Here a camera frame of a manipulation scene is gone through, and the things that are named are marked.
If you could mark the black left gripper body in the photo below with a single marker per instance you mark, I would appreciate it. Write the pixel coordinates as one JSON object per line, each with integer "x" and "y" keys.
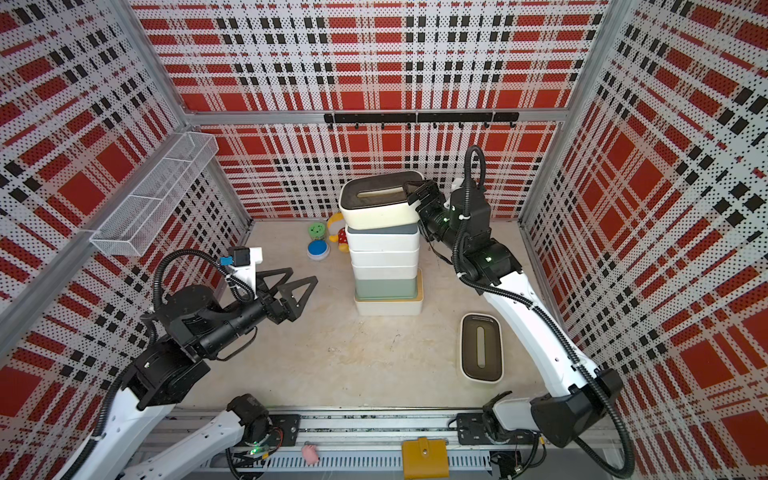
{"x": 215, "y": 342}

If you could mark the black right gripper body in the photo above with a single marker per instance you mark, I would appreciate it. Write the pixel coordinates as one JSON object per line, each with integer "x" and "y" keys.
{"x": 435, "y": 222}

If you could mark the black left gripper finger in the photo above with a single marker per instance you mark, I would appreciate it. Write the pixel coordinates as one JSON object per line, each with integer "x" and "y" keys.
{"x": 296, "y": 294}
{"x": 269, "y": 281}

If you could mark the white box grey lid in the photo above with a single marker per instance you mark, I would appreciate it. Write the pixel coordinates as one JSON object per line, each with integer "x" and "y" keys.
{"x": 390, "y": 239}

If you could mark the cream box dark lid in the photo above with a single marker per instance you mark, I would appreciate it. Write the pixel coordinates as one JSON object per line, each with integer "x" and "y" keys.
{"x": 378, "y": 202}
{"x": 481, "y": 352}

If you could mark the white bamboo-lid box corner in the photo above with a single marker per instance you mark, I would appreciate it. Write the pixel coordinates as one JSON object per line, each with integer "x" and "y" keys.
{"x": 384, "y": 258}

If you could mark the mint green square tissue box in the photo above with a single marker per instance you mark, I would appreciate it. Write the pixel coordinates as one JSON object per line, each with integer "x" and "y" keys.
{"x": 386, "y": 289}

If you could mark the white bamboo-lid tissue box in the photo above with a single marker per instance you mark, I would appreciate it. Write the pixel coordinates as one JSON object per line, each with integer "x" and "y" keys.
{"x": 384, "y": 272}
{"x": 392, "y": 307}

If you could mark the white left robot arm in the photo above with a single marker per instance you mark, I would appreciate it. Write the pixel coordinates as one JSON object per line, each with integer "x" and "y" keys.
{"x": 198, "y": 329}

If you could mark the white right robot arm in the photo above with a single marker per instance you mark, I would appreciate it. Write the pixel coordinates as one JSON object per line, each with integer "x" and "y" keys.
{"x": 578, "y": 392}

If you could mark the blue and white round button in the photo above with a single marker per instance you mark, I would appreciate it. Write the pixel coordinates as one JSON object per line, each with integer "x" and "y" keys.
{"x": 318, "y": 250}

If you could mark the green lid air freshener jar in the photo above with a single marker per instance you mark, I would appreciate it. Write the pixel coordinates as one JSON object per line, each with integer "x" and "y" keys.
{"x": 317, "y": 231}

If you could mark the small pink object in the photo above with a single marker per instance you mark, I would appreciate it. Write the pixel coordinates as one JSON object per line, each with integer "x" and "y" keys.
{"x": 310, "y": 454}

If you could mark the yellow leather wallet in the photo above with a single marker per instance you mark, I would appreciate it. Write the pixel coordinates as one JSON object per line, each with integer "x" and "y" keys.
{"x": 425, "y": 458}

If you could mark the black hook rail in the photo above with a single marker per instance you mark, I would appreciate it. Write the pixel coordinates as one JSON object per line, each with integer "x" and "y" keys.
{"x": 357, "y": 119}

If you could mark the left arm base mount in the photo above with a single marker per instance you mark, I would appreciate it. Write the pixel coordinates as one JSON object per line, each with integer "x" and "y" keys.
{"x": 268, "y": 434}

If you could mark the white wire mesh shelf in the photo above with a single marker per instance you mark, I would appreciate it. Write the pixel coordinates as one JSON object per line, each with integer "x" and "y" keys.
{"x": 132, "y": 227}

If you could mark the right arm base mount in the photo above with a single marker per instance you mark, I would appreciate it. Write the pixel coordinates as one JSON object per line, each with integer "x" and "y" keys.
{"x": 476, "y": 429}

